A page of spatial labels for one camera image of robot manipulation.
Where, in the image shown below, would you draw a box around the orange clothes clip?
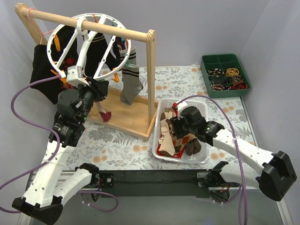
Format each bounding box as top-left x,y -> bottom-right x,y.
50,69 -> 72,89

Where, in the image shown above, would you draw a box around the white round clip hanger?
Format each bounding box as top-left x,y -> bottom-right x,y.
46,13 -> 135,86

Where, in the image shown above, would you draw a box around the beige orange green argyle sock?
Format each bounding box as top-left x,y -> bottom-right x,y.
172,136 -> 190,154

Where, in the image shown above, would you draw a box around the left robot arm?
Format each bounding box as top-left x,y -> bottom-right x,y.
12,77 -> 109,225

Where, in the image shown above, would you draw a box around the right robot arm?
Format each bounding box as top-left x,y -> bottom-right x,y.
171,102 -> 297,202

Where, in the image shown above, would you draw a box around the black garment on hanger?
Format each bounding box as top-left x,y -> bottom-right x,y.
30,26 -> 78,105

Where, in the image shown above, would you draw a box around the brown sock in basket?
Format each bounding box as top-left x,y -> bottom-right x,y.
186,138 -> 202,156

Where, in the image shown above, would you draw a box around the beige sock in basket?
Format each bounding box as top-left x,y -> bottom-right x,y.
158,111 -> 175,156

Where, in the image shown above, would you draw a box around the red sock in basket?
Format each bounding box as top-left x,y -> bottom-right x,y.
156,144 -> 186,159

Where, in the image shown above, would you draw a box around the navy sock green toe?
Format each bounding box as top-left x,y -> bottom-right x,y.
105,37 -> 125,70

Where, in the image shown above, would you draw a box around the grey striped sock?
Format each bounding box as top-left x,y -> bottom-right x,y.
120,46 -> 136,68
120,65 -> 143,105

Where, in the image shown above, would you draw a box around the white plastic laundry basket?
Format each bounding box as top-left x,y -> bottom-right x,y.
152,97 -> 209,164

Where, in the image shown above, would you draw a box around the red yellow argyle sock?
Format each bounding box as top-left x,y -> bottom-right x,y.
63,56 -> 74,69

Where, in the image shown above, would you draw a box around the black sock brown stripes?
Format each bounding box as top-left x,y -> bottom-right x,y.
84,33 -> 108,77

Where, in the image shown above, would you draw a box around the wooden clothes rack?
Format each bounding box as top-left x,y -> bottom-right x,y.
15,3 -> 158,140

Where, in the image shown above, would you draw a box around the green compartment tray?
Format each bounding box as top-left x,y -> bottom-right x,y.
200,54 -> 251,98

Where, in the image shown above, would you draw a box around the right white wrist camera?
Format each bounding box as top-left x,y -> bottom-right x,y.
172,101 -> 188,119

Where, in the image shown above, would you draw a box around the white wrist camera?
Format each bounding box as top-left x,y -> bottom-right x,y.
59,66 -> 89,87
172,101 -> 188,119

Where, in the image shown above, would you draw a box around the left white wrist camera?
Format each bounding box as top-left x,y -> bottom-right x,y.
59,66 -> 89,87

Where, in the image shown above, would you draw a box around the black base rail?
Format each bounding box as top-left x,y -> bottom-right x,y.
98,169 -> 210,198

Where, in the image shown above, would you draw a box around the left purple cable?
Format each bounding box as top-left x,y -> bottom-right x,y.
0,74 -> 62,214

